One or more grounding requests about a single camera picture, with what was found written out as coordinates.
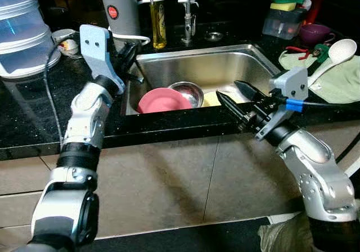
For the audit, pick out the green cloth mat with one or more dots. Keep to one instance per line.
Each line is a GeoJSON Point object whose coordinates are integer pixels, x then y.
{"type": "Point", "coordinates": [343, 83]}

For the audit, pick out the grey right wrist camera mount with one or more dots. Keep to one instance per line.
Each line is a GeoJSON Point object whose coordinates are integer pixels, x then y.
{"type": "Point", "coordinates": [289, 83]}

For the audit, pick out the red bottle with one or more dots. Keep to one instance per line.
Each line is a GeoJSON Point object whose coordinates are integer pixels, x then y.
{"type": "Point", "coordinates": [315, 7]}

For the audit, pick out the yellow green scrub sponge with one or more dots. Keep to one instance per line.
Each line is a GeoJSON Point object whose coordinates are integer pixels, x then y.
{"type": "Point", "coordinates": [284, 7]}

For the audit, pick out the white tiered plastic container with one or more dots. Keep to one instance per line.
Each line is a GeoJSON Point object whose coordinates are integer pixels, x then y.
{"type": "Point", "coordinates": [22, 32]}

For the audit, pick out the beige plastic bag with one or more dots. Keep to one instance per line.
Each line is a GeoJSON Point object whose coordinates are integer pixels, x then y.
{"type": "Point", "coordinates": [281, 238]}

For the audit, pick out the round chrome hole cover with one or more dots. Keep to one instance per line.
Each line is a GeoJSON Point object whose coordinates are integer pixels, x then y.
{"type": "Point", "coordinates": [214, 36]}

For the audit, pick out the pink plate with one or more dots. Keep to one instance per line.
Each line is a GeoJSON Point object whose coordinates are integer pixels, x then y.
{"type": "Point", "coordinates": [160, 101]}

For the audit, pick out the stainless steel sink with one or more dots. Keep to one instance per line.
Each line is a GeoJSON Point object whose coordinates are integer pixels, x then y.
{"type": "Point", "coordinates": [185, 66]}

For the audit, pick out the steel bowl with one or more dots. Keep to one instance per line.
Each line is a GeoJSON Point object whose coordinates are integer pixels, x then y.
{"type": "Point", "coordinates": [188, 91]}

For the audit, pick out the grey water filter canister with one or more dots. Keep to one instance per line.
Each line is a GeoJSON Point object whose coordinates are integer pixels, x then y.
{"type": "Point", "coordinates": [121, 21]}

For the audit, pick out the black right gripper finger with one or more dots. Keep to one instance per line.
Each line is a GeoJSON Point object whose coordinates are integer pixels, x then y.
{"type": "Point", "coordinates": [250, 91]}
{"type": "Point", "coordinates": [236, 114]}

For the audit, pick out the white ladle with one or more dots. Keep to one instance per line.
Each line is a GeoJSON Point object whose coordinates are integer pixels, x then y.
{"type": "Point", "coordinates": [343, 49]}

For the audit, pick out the yellow liquid bottle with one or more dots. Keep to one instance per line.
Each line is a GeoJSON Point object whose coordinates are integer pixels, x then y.
{"type": "Point", "coordinates": [158, 27]}

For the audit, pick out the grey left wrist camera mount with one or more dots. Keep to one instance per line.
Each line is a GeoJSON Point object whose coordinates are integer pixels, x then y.
{"type": "Point", "coordinates": [95, 46]}

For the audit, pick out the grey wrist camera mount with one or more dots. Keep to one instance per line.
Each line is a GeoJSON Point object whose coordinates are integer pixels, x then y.
{"type": "Point", "coordinates": [289, 83]}
{"type": "Point", "coordinates": [95, 46]}

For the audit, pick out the counter cabinet front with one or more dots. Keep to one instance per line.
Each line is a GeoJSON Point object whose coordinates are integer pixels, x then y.
{"type": "Point", "coordinates": [169, 179]}

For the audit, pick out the clear plastic box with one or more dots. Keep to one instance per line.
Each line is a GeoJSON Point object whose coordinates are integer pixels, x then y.
{"type": "Point", "coordinates": [281, 26]}

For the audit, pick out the white cup red print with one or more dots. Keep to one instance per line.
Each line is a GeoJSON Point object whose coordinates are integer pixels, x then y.
{"type": "Point", "coordinates": [67, 45]}

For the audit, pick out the chrome faucet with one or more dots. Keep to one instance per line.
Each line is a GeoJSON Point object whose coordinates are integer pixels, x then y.
{"type": "Point", "coordinates": [188, 27]}

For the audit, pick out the purple bowl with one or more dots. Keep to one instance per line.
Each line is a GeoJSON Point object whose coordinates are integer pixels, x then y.
{"type": "Point", "coordinates": [312, 34]}

